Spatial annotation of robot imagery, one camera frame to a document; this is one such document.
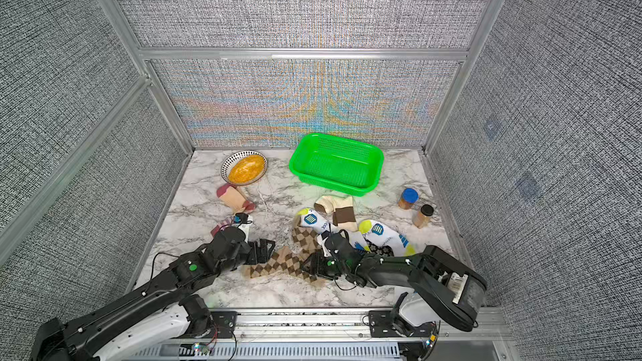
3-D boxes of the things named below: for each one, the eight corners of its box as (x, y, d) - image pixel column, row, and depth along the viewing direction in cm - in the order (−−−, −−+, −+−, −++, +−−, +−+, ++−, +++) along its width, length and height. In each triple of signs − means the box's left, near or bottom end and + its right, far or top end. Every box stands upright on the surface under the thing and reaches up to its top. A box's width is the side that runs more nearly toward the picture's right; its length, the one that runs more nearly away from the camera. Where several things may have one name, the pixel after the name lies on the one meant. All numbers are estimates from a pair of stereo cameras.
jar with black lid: (413, 227, 96) (422, 213, 88) (413, 217, 99) (421, 202, 90) (424, 229, 95) (433, 215, 87) (423, 219, 98) (433, 205, 90)
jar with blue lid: (399, 209, 101) (403, 200, 96) (396, 196, 105) (400, 187, 100) (416, 209, 101) (421, 200, 96) (412, 196, 105) (417, 187, 100)
